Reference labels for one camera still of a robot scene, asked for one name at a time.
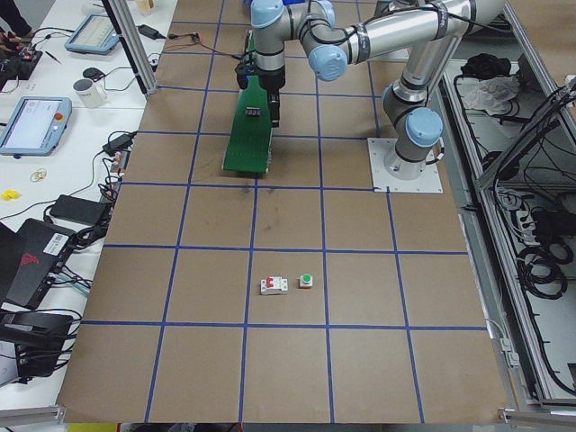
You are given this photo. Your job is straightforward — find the green conveyor belt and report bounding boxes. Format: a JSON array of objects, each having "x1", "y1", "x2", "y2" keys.
[{"x1": 222, "y1": 31, "x2": 272, "y2": 175}]

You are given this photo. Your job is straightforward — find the white crumpled cloth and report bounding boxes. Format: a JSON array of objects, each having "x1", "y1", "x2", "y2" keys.
[{"x1": 463, "y1": 76, "x2": 520, "y2": 115}]

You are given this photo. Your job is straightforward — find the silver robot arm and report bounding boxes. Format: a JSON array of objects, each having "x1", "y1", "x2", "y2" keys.
[{"x1": 247, "y1": 0, "x2": 504, "y2": 180}]

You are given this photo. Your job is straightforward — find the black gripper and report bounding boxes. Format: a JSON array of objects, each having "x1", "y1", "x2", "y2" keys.
[{"x1": 257, "y1": 67, "x2": 285, "y2": 126}]

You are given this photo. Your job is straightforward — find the teach pendant tablet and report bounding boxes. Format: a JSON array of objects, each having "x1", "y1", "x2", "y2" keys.
[
  {"x1": 1, "y1": 96, "x2": 72, "y2": 158},
  {"x1": 65, "y1": 14, "x2": 119, "y2": 55}
]

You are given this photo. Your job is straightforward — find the white red circuit breaker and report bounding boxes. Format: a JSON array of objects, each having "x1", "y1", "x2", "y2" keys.
[{"x1": 260, "y1": 275, "x2": 289, "y2": 295}]

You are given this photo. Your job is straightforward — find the black capacitor component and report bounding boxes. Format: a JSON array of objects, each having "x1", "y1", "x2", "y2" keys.
[{"x1": 245, "y1": 106, "x2": 261, "y2": 118}]

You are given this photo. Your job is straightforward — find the aluminium frame post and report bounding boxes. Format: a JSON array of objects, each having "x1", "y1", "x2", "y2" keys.
[{"x1": 103, "y1": 0, "x2": 158, "y2": 97}]

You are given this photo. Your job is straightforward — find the black computer mouse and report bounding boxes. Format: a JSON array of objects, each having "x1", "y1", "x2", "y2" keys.
[{"x1": 83, "y1": 67, "x2": 105, "y2": 82}]

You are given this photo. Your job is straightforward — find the green push button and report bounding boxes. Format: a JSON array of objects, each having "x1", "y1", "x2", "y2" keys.
[{"x1": 298, "y1": 273, "x2": 314, "y2": 289}]

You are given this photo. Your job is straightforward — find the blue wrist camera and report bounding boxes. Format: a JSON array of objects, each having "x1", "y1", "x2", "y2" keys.
[{"x1": 234, "y1": 63, "x2": 256, "y2": 90}]

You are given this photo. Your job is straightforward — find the white mug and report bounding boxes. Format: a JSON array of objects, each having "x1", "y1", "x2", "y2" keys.
[{"x1": 73, "y1": 78, "x2": 107, "y2": 109}]

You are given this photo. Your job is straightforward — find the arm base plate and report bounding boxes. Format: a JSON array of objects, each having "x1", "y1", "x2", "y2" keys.
[{"x1": 367, "y1": 138, "x2": 443, "y2": 194}]

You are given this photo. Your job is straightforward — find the black power adapter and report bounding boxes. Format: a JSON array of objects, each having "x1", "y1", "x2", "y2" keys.
[{"x1": 103, "y1": 132, "x2": 135, "y2": 156}]

